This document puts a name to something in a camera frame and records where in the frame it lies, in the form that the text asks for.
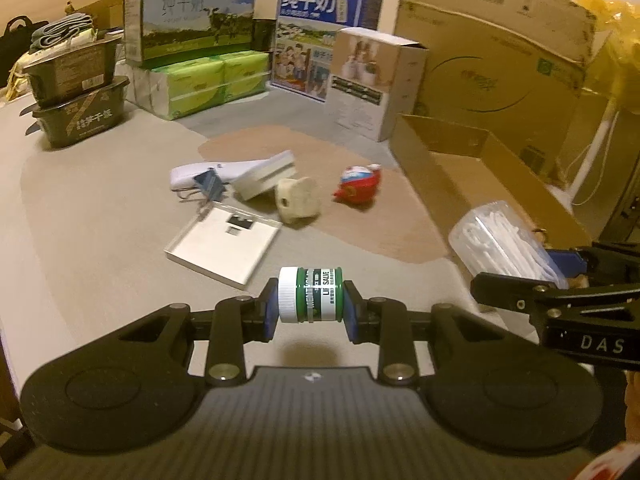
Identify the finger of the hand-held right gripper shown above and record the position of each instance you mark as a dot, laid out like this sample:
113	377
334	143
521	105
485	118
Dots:
505	290
565	261

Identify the small dark box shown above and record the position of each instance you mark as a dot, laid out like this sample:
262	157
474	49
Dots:
263	34

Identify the brown cardboard box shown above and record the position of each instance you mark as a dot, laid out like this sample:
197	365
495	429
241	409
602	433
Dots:
100	5

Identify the white rectangular device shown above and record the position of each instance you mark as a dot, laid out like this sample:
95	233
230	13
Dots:
262	175

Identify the large cardboard box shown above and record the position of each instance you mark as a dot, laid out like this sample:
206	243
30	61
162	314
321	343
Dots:
500	85

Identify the black food container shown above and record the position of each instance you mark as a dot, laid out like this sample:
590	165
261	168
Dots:
70	72
85	117

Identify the blue milk carton box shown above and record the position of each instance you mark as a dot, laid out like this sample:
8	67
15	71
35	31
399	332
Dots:
310	30

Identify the black bag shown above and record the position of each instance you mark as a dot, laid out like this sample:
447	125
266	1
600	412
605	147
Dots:
17	45

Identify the blue binder clip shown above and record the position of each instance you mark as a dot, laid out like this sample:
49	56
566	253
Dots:
212	185

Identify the yellow plastic bag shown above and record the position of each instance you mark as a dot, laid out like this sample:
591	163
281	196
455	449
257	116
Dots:
615	35

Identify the white fan stand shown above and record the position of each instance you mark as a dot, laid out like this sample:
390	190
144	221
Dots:
597	145

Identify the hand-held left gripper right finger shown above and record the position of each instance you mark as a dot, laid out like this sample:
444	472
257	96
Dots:
350	316

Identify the cream bread-shaped toy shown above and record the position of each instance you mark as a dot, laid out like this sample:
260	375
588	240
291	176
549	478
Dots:
297	202

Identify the white case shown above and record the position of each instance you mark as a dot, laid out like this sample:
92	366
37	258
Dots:
220	250

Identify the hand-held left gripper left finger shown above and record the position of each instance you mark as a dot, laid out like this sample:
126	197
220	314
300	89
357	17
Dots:
270	311

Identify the green tissue pack bundle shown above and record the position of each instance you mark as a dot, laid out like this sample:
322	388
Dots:
195	87

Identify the green milk carton box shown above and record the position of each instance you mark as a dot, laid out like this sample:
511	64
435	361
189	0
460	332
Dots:
190	15

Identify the person's right forearm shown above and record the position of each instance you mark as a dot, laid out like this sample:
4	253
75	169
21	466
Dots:
617	462

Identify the white box with photo print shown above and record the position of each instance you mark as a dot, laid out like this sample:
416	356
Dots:
360	85

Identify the white stick device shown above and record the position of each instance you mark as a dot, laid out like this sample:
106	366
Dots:
187	175

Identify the folded cloths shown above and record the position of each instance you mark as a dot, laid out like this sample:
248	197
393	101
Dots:
65	32

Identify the shallow cardboard box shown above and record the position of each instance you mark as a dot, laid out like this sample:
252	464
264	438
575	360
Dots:
450	180

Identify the red toy figure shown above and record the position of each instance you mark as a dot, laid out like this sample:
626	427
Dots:
357	185

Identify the green jar with white lid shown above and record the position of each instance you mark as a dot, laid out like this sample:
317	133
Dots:
310	294

